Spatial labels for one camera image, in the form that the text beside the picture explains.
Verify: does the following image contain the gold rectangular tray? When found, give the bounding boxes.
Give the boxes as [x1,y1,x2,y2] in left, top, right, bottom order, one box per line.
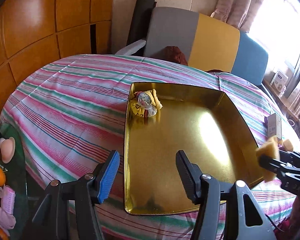
[123,82,263,216]

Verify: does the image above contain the yellow wrapped snack bundle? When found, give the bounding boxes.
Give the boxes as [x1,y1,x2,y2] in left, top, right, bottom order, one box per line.
[130,89,162,118]

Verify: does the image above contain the grey yellow blue headboard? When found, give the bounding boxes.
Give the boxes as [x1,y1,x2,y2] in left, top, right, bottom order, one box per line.
[143,7,268,86]

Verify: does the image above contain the yellow sponge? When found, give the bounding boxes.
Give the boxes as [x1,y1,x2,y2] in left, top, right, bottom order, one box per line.
[255,136,280,183]

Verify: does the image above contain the white box on windowsill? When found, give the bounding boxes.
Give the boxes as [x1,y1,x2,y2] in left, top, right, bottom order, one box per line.
[270,71,288,92]

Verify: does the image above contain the grey bed rail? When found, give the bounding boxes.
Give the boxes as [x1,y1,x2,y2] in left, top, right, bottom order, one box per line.
[115,39,146,56]

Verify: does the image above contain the wooden wardrobe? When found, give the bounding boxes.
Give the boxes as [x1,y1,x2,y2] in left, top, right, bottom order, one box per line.
[0,0,113,113]

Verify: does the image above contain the pink hair roller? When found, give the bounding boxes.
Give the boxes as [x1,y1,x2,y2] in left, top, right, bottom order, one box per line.
[0,185,15,215]

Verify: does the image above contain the black rolled mat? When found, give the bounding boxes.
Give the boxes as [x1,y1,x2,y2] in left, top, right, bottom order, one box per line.
[126,0,157,45]

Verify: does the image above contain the pink heart-shaped object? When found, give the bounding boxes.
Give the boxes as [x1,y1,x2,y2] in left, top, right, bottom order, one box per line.
[0,137,15,164]

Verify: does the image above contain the white medicine box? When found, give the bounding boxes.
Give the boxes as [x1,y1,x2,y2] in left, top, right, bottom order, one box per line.
[264,113,282,141]

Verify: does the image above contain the dark red cloth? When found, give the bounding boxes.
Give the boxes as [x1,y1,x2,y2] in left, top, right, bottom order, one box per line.
[157,46,188,66]

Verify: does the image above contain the pink patterned curtain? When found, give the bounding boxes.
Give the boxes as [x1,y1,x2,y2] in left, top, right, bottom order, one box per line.
[211,0,263,33]

